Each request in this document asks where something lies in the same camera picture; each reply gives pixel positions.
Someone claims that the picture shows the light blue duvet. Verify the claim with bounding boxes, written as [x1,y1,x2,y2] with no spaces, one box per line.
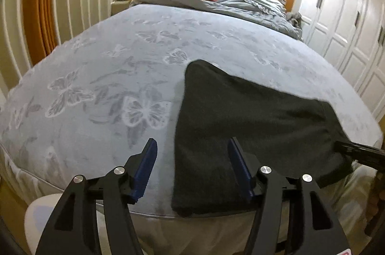
[129,0,304,41]

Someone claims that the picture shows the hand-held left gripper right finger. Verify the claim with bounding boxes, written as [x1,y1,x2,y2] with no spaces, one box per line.
[227,137,346,255]

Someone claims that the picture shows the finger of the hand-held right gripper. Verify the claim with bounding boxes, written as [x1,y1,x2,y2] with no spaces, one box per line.
[334,141,385,174]

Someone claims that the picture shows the bed with butterfly sheet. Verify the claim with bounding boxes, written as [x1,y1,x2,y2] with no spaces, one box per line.
[0,0,384,255]

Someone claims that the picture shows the cream nightstand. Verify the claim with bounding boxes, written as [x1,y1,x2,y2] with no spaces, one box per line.
[111,0,133,16]

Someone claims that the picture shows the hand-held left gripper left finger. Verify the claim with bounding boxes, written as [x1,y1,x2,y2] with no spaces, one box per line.
[35,138,158,255]

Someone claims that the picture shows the dark grey pants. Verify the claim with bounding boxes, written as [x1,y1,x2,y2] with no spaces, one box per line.
[171,60,354,217]

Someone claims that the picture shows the white panelled wardrobe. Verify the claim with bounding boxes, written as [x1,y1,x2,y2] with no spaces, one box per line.
[292,0,385,123]

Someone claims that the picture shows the grey clothes pile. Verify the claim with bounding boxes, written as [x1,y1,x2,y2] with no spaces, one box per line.
[286,12,304,31]

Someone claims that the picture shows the white round stool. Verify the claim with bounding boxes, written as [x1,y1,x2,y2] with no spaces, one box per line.
[24,194,71,255]

